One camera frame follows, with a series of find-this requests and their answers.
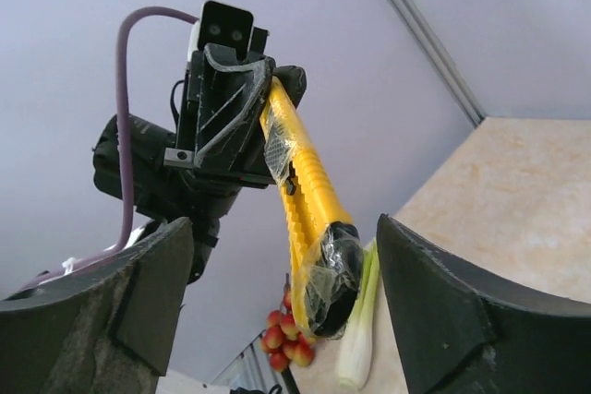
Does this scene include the red lychee bunch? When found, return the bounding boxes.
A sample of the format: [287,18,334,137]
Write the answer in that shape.
[259,285,316,372]

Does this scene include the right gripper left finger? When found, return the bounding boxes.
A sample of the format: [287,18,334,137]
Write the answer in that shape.
[1,218,193,393]

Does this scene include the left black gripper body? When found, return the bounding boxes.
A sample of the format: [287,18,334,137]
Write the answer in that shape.
[91,112,273,284]

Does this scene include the green celery stalk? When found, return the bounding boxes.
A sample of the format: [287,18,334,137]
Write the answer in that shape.
[335,238,380,390]

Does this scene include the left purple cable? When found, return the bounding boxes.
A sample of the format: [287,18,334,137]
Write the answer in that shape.
[18,6,200,289]

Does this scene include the yellow utility knife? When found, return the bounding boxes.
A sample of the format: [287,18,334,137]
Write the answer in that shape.
[259,78,364,339]

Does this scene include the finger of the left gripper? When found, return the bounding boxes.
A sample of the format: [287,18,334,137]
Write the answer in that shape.
[176,43,276,177]
[273,66,307,108]

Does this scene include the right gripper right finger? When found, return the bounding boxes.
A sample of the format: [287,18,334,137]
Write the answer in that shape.
[377,214,590,393]

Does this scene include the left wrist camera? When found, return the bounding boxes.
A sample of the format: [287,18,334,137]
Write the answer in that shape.
[187,0,269,61]

